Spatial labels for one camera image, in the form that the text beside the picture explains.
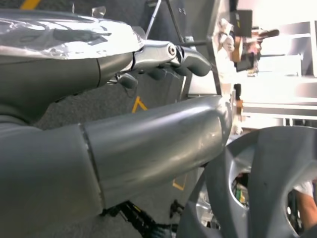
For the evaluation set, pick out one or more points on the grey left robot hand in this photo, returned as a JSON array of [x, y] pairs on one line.
[[136, 157]]

